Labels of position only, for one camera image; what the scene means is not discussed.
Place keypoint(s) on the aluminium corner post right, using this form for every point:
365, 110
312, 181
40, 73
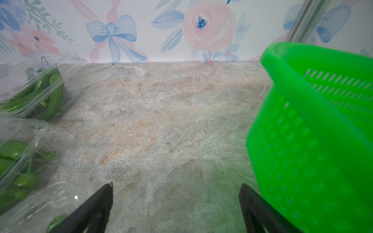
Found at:
306, 22

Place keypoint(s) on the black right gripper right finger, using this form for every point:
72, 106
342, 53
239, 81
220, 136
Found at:
259, 216

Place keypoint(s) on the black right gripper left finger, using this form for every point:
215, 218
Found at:
92, 216

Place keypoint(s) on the green plastic basket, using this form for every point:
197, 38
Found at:
311, 143

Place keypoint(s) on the clear pepper container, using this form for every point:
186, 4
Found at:
34, 214
41, 85
25, 154

